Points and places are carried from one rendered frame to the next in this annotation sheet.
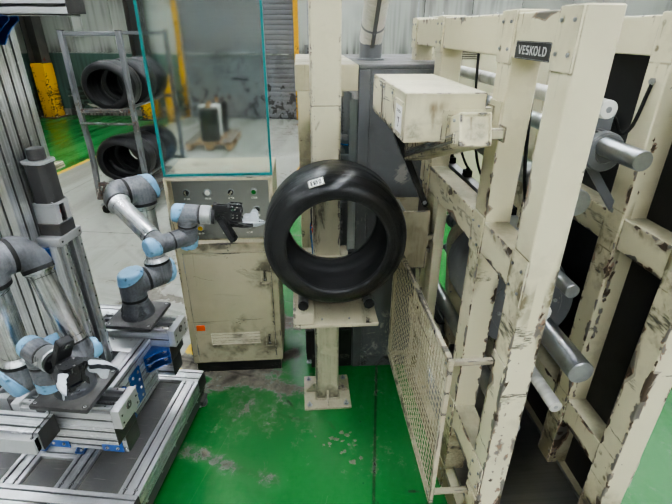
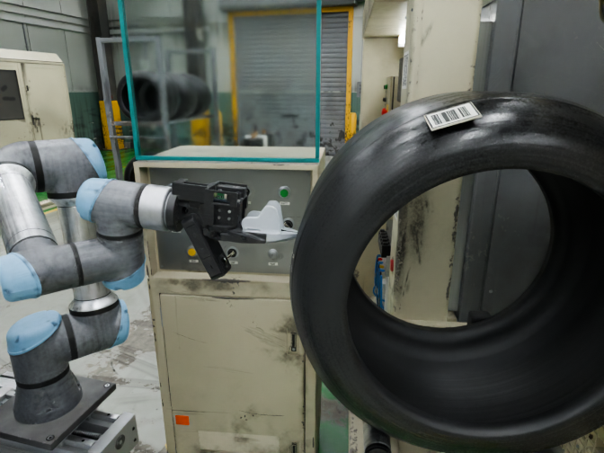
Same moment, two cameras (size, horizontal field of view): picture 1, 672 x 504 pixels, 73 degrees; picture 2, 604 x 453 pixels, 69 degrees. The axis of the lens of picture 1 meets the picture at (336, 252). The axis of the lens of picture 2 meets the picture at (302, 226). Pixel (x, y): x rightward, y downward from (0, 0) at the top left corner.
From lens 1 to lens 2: 113 cm
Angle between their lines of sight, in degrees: 13
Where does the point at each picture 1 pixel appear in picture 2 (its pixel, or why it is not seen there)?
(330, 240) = (430, 288)
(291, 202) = (373, 173)
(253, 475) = not seen: outside the picture
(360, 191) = (591, 146)
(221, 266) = (221, 319)
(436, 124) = not seen: outside the picture
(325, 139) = (441, 66)
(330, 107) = not seen: outside the picture
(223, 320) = (219, 411)
